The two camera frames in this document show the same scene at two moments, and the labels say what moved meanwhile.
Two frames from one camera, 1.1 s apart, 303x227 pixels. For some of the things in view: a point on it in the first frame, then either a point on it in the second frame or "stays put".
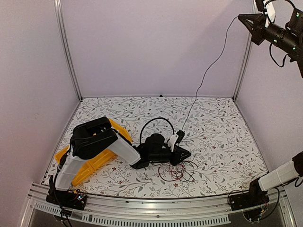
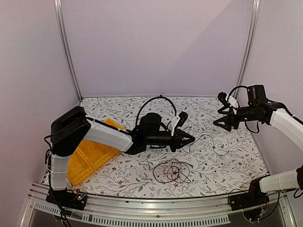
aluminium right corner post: x=248 y=51 stays put
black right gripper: x=257 y=28 -> x=227 y=118
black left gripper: x=177 y=154 -> x=178 y=136
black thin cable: x=193 y=170 -> x=170 y=170
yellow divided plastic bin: x=92 y=165 stays put
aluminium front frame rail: x=191 y=210 stays put
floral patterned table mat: x=224 y=159 stays put
